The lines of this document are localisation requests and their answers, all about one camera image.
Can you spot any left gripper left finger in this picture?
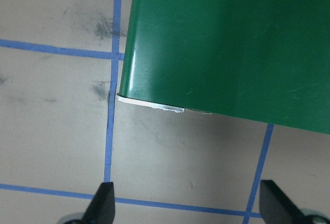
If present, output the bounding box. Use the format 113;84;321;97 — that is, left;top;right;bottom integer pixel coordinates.
82;182;116;224

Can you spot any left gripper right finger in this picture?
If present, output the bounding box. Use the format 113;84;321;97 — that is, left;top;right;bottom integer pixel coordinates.
259;180;304;224

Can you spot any green conveyor belt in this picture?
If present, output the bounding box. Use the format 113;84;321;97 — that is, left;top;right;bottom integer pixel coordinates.
118;0;329;134

